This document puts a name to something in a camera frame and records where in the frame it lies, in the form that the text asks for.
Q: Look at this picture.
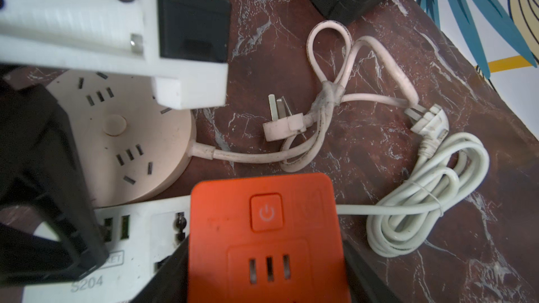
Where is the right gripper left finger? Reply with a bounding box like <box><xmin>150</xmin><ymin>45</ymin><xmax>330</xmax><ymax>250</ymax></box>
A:
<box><xmin>131</xmin><ymin>239</ymin><xmax>189</xmax><ymax>303</ymax></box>

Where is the white power strip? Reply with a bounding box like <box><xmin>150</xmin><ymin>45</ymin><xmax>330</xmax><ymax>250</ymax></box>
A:
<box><xmin>22</xmin><ymin>196</ymin><xmax>190</xmax><ymax>302</ymax></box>

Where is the white strip coiled cable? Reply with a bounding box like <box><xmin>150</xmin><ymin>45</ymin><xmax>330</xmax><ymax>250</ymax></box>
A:
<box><xmin>335</xmin><ymin>104</ymin><xmax>490</xmax><ymax>258</ymax></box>

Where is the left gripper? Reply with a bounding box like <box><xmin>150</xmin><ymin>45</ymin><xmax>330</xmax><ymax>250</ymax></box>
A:
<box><xmin>1</xmin><ymin>82</ymin><xmax>109</xmax><ymax>286</ymax></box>

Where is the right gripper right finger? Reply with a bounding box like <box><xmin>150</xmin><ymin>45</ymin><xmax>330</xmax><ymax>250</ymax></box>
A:
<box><xmin>342</xmin><ymin>240</ymin><xmax>401</xmax><ymax>303</ymax></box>

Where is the round pink power socket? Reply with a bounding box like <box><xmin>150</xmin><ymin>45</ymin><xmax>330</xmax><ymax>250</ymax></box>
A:
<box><xmin>46</xmin><ymin>70</ymin><xmax>196</xmax><ymax>208</ymax></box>

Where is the red plug adapter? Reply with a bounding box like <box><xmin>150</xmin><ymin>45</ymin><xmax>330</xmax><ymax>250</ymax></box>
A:
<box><xmin>188</xmin><ymin>173</ymin><xmax>351</xmax><ymax>302</ymax></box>

